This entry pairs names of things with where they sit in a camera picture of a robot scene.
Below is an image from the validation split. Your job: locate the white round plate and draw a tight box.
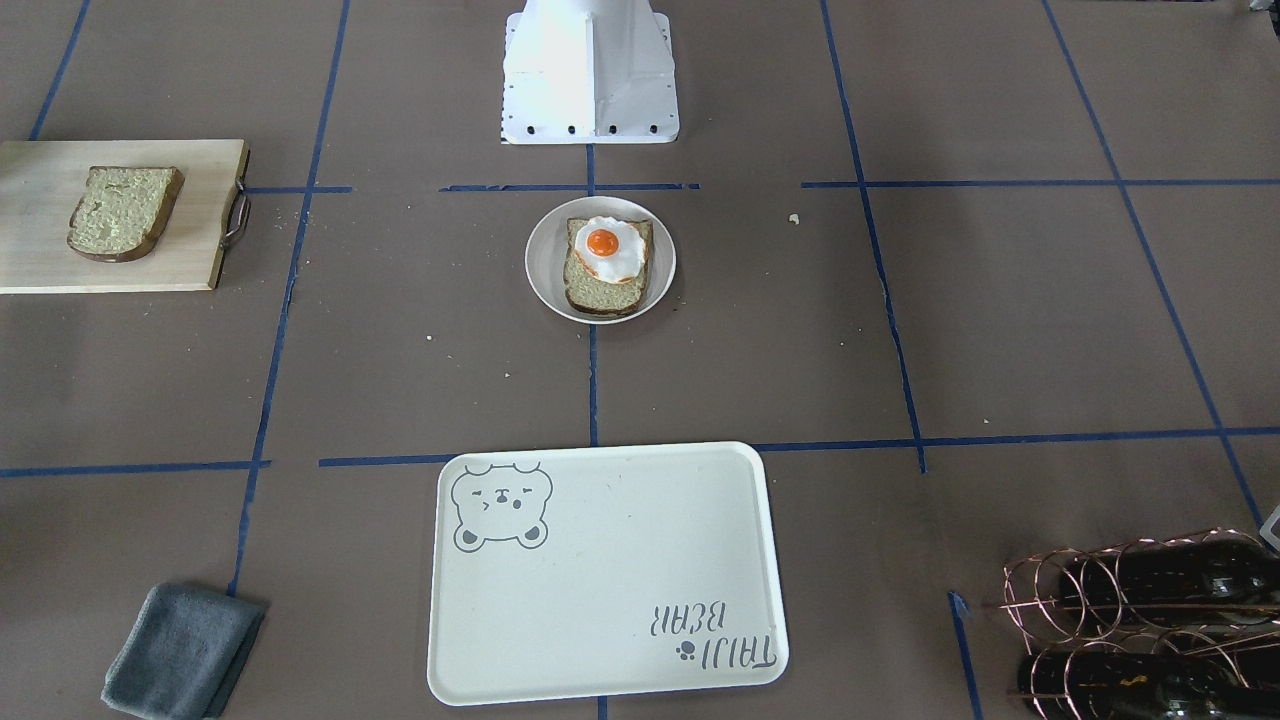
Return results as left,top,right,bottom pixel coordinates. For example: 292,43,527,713
525,196,678,325

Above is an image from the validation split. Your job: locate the white bear serving tray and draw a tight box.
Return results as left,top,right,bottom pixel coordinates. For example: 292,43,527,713
426,441,790,707

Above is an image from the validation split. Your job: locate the grey folded cloth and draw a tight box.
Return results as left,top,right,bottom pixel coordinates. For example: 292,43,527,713
101,582,266,719

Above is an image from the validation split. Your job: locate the dark wine bottle lower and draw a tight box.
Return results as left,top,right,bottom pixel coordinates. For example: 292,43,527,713
1016,650,1279,719

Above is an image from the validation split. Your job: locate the dark wine bottle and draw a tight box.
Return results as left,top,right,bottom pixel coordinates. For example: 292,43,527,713
1016,650,1279,719
1059,537,1279,628

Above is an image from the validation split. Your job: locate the dark wine bottle upper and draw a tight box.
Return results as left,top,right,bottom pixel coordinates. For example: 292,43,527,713
1059,537,1279,628

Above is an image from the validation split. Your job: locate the wooden cutting board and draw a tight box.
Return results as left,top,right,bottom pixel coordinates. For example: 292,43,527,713
1,138,250,293

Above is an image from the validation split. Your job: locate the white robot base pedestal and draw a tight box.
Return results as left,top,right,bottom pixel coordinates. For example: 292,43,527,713
500,1,681,145

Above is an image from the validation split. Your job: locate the copper wire bottle rack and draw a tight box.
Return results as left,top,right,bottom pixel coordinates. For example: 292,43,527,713
1000,528,1277,692

